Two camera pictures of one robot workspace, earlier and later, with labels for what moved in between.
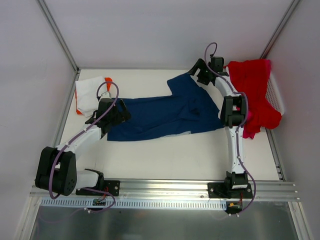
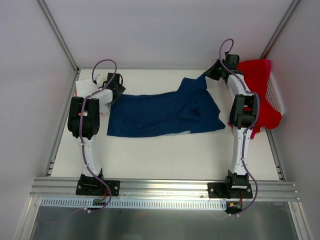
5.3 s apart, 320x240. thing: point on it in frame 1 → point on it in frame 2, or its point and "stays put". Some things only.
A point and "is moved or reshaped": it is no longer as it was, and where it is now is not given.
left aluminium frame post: [59, 35] stays put
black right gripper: [203, 72] → [212, 72]
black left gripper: [117, 112] → [119, 89]
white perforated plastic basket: [273, 95] stays put
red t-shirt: [251, 77] stays put
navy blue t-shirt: [191, 107] is moved or reshaped
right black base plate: [230, 190] stays put
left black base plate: [111, 188] stays put
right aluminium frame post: [277, 32] stays put
